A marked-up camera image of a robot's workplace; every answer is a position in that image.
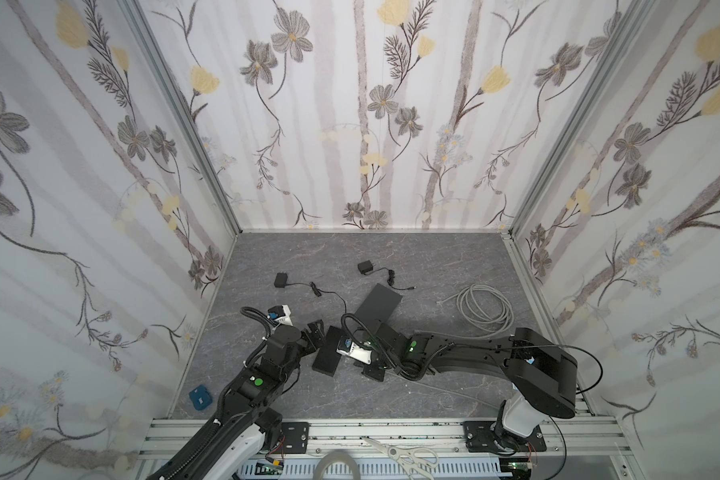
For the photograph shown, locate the slim ribbed black switch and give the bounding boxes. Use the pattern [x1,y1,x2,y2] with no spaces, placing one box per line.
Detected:
[311,326,343,377]

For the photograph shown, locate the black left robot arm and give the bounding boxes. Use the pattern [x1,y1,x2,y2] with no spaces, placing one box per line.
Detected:
[149,305,326,479]

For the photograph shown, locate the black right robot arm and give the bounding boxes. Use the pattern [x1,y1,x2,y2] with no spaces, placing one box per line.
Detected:
[341,313,584,441]

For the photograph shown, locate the white tape roll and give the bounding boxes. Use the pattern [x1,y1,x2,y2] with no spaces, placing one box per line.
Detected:
[312,450,361,480]

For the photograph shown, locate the small blue box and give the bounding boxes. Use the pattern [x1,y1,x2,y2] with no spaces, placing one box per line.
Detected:
[188,385,213,411]

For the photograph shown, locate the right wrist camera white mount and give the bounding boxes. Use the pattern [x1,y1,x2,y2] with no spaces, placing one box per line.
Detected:
[336,336,373,365]

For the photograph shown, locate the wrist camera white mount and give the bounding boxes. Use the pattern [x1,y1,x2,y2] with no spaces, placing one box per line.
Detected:
[336,336,373,365]
[267,305,293,326]

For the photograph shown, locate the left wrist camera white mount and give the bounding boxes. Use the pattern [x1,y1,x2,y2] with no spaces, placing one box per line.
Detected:
[267,305,293,326]

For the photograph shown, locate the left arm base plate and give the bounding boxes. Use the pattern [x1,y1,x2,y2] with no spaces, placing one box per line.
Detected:
[264,422,311,455]

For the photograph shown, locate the white handled scissors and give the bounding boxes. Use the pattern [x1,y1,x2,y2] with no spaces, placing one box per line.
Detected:
[362,437,439,480]

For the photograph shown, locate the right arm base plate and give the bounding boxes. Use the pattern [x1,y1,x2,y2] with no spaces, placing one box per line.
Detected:
[462,421,547,457]

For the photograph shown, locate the coiled grey ethernet cable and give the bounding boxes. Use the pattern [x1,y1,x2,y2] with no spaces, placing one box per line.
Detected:
[436,283,515,338]

